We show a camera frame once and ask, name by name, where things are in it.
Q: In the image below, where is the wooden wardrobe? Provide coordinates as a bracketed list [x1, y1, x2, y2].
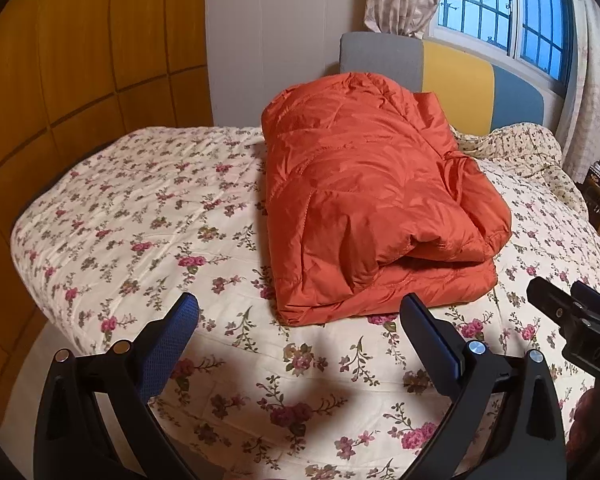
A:
[0, 0, 213, 431]

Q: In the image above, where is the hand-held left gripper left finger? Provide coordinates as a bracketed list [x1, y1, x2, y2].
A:
[32, 292, 201, 480]

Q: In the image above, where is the grey yellow blue headboard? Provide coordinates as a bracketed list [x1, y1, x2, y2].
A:
[340, 32, 546, 138]

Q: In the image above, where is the floral quilt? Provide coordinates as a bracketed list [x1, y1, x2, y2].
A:
[10, 125, 600, 480]

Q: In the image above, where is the orange puffer jacket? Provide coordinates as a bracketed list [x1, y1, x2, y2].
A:
[260, 72, 512, 328]

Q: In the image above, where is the barred window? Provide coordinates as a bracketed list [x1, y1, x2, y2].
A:
[432, 0, 576, 93]

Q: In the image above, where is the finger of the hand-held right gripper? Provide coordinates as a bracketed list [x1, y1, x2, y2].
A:
[571, 281, 600, 323]
[526, 278, 581, 333]

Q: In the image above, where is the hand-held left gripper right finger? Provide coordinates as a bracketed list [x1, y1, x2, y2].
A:
[400, 294, 568, 480]

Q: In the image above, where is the person's right forearm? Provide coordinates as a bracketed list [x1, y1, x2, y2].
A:
[569, 385, 600, 463]

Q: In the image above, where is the long patterned curtain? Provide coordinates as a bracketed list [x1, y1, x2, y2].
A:
[560, 0, 600, 183]

